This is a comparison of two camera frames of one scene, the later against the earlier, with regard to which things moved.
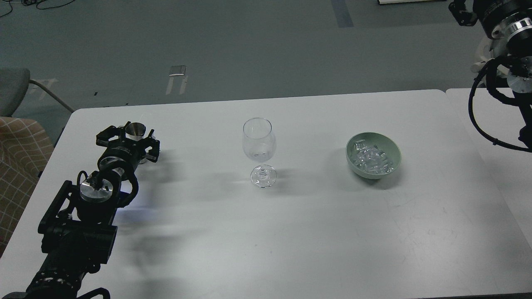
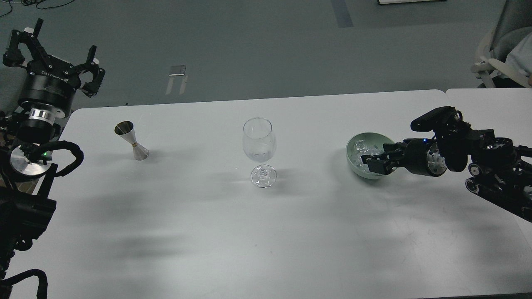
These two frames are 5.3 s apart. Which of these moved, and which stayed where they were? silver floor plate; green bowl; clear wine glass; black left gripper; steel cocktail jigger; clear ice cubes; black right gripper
Moved: black left gripper; black right gripper; steel cocktail jigger
Stayed: clear wine glass; green bowl; silver floor plate; clear ice cubes
